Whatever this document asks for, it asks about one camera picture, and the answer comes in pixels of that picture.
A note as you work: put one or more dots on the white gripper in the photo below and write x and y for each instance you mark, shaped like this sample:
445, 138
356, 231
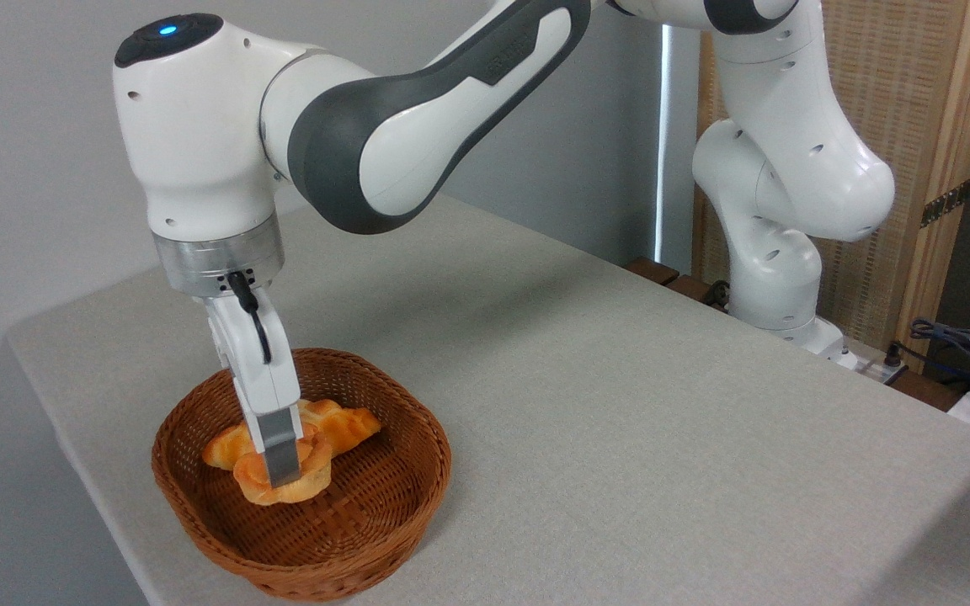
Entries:
270, 379

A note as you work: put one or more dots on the round orange bread bun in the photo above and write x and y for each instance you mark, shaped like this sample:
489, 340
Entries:
312, 480

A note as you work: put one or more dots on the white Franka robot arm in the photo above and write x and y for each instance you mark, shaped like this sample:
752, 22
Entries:
199, 126

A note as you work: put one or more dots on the braided golden bread loaf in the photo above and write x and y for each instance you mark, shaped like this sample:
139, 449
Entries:
350, 425

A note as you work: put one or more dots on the brown wicker basket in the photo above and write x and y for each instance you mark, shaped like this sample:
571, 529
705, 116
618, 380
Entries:
325, 539

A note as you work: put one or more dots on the grey tablecloth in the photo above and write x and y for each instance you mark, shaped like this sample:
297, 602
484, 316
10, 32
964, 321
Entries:
620, 421

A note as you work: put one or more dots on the black metal screen hinge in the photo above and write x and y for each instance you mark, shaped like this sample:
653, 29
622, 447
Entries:
946, 204

